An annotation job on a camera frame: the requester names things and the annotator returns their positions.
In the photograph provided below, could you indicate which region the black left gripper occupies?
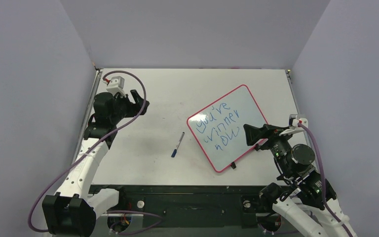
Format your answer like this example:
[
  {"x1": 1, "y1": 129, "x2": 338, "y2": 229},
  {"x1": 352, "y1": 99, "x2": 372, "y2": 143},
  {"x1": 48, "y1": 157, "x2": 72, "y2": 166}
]
[{"x1": 110, "y1": 90, "x2": 148, "y2": 124}]

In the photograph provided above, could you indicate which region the pink framed whiteboard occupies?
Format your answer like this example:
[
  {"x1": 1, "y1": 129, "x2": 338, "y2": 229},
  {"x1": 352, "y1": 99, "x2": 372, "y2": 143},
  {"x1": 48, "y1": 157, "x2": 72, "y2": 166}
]
[{"x1": 187, "y1": 84, "x2": 267, "y2": 173}]

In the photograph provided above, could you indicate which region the white whiteboard marker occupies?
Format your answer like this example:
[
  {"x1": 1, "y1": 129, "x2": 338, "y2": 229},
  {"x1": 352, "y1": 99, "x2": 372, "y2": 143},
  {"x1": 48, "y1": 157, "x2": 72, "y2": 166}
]
[{"x1": 174, "y1": 132, "x2": 185, "y2": 151}]

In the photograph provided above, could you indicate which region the blue marker cap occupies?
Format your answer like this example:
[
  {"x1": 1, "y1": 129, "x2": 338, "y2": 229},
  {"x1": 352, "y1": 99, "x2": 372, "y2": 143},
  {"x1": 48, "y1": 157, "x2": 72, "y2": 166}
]
[{"x1": 171, "y1": 149, "x2": 177, "y2": 158}]

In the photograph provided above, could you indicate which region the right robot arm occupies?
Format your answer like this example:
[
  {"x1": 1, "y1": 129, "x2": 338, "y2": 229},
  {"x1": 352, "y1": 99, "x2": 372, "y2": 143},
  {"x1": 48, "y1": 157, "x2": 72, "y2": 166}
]
[{"x1": 243, "y1": 118, "x2": 357, "y2": 237}]

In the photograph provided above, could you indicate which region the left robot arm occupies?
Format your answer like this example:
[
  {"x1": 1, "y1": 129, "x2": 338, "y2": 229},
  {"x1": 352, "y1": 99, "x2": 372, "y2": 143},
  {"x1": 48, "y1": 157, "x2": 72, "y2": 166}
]
[{"x1": 42, "y1": 89, "x2": 150, "y2": 237}]

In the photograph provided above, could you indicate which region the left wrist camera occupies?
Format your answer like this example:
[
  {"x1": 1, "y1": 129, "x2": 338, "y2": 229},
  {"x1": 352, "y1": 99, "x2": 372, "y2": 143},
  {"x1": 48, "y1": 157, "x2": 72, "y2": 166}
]
[{"x1": 103, "y1": 76, "x2": 126, "y2": 97}]

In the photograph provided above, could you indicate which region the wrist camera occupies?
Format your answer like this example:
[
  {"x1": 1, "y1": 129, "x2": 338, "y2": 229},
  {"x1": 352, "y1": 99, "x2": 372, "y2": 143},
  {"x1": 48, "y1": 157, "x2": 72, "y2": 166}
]
[
  {"x1": 279, "y1": 114, "x2": 309, "y2": 136},
  {"x1": 103, "y1": 76, "x2": 126, "y2": 97}
]

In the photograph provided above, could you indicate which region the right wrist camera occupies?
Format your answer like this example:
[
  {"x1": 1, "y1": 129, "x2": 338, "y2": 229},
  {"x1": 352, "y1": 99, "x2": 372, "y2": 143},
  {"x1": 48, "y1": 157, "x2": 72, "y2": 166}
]
[{"x1": 279, "y1": 114, "x2": 309, "y2": 136}]

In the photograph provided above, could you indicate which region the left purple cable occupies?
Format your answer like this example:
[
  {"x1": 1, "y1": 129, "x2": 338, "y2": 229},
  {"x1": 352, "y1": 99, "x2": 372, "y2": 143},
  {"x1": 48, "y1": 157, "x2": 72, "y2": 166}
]
[{"x1": 28, "y1": 70, "x2": 147, "y2": 233}]

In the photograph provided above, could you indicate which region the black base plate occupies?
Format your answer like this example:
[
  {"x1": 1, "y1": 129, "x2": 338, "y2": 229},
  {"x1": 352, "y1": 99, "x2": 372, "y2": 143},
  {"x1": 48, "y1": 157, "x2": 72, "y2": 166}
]
[{"x1": 89, "y1": 185, "x2": 288, "y2": 232}]

